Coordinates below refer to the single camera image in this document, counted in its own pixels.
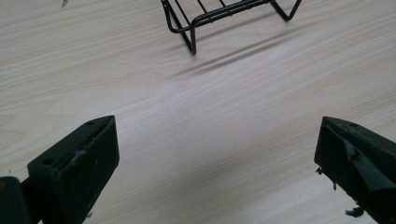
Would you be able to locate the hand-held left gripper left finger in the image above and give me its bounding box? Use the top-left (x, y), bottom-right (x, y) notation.
top-left (20, 115), bottom-right (120, 224)

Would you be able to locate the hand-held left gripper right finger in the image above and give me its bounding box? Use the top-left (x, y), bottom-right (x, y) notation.
top-left (314, 116), bottom-right (396, 224)

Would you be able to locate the black wire rack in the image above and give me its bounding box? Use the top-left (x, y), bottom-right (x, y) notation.
top-left (160, 0), bottom-right (303, 56)

